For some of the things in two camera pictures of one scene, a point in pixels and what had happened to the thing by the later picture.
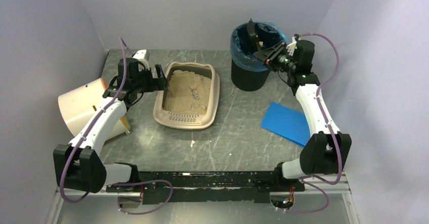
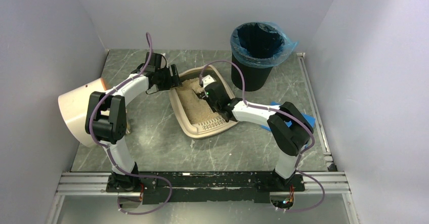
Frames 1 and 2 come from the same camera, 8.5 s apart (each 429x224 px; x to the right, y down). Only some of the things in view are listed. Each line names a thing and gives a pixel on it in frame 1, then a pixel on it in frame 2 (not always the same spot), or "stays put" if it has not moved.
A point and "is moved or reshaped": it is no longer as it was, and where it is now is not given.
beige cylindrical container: x=78 y=103 stays put
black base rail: x=171 y=187 stays put
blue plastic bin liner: x=242 y=51 stays put
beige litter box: x=190 y=101 is moved or reshaped
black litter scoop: x=251 y=28 to x=203 y=94
